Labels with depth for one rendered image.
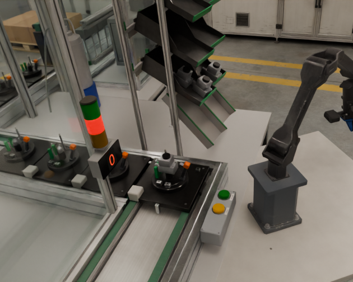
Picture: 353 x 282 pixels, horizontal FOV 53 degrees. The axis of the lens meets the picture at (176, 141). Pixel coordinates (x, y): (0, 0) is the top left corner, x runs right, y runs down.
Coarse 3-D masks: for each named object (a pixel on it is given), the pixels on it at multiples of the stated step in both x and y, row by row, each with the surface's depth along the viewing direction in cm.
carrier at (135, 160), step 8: (120, 160) 147; (128, 160) 150; (136, 160) 149; (144, 160) 148; (120, 168) 141; (128, 168) 143; (136, 168) 144; (144, 168) 145; (112, 176) 139; (120, 176) 140; (128, 176) 141; (136, 176) 140; (112, 184) 138; (120, 184) 138; (128, 184) 137; (120, 192) 134
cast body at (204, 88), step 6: (198, 78) 137; (204, 78) 136; (192, 84) 143; (198, 84) 138; (204, 84) 136; (210, 84) 139; (198, 90) 139; (204, 90) 138; (210, 90) 139; (204, 96) 139
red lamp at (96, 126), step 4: (100, 116) 104; (88, 120) 102; (92, 120) 102; (96, 120) 102; (100, 120) 104; (88, 124) 103; (92, 124) 103; (96, 124) 103; (100, 124) 104; (88, 128) 104; (92, 128) 103; (96, 128) 104; (100, 128) 104; (104, 128) 107; (88, 132) 106; (92, 132) 104; (96, 132) 104; (100, 132) 105
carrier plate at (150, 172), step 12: (192, 168) 141; (204, 168) 140; (144, 180) 138; (192, 180) 135; (204, 180) 136; (144, 192) 132; (156, 192) 132; (180, 192) 130; (192, 192) 129; (168, 204) 126; (180, 204) 125; (192, 204) 126
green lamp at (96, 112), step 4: (96, 100) 101; (80, 104) 100; (92, 104) 100; (96, 104) 101; (84, 108) 100; (88, 108) 100; (92, 108) 100; (96, 108) 101; (84, 112) 101; (88, 112) 100; (92, 112) 101; (96, 112) 102; (84, 116) 102; (88, 116) 101; (92, 116) 101; (96, 116) 102
